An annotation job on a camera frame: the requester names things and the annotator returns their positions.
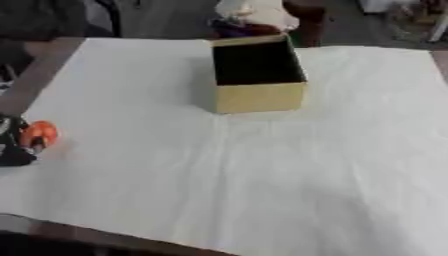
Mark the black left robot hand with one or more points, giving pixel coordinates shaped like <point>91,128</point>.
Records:
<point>13,151</point>

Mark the orange round toy fruit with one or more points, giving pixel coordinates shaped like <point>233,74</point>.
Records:
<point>42,131</point>

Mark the tan cardboard box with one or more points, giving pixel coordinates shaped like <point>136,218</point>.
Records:
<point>258,87</point>

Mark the black chair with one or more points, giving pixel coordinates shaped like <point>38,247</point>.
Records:
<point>52,18</point>

